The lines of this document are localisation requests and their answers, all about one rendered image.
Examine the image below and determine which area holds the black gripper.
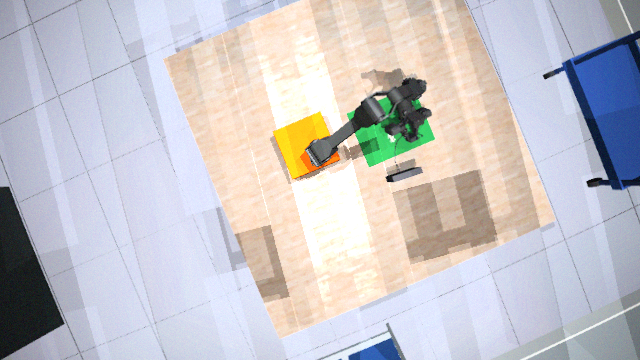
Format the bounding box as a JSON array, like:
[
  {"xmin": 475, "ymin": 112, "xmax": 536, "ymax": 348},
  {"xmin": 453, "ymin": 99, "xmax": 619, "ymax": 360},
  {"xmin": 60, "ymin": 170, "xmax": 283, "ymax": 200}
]
[{"xmin": 385, "ymin": 103, "xmax": 432, "ymax": 142}]

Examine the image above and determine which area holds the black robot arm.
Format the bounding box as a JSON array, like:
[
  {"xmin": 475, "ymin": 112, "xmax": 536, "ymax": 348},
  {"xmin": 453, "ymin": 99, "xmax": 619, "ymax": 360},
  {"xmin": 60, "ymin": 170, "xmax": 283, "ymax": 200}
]
[{"xmin": 304, "ymin": 77, "xmax": 428, "ymax": 168}]

